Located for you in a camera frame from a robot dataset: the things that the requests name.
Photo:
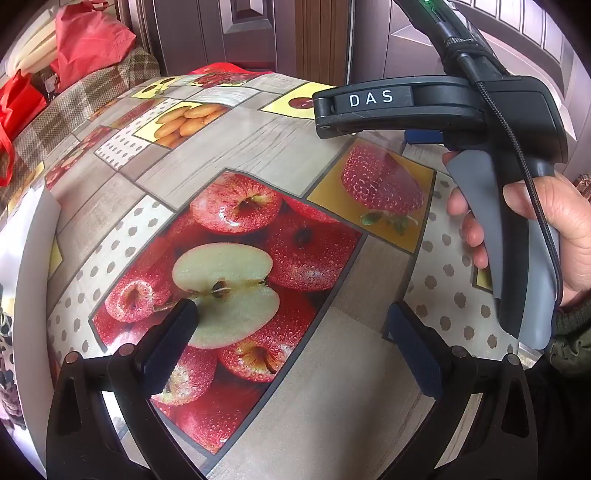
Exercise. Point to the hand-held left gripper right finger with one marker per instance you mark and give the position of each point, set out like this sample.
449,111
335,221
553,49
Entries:
415,350

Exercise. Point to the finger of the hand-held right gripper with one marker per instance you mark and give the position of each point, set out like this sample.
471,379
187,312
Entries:
422,137

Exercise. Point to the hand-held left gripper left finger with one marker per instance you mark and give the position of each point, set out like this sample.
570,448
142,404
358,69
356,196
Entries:
173,344

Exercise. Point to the white cardboard box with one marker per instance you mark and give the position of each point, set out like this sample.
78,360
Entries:
27,230

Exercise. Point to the person's right forearm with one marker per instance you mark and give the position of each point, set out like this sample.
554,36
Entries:
572,332

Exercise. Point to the person's right hand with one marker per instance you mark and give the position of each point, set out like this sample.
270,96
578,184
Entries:
572,240

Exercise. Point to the fruit print tablecloth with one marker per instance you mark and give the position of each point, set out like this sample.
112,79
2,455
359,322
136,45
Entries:
286,152

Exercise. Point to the brown patterned cloth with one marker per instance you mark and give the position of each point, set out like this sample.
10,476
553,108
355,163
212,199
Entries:
9,369

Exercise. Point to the red glossy packet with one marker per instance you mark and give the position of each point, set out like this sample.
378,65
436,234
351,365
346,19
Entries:
221,69

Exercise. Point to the plaid blanket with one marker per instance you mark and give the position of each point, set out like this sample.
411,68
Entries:
69,101

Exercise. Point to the red tote bag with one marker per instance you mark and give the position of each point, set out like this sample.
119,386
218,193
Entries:
18,101

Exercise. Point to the red plastic bag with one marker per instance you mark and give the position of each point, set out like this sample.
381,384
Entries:
92,41

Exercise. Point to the cream ribbed bundle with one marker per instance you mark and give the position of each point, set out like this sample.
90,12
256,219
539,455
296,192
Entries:
34,50

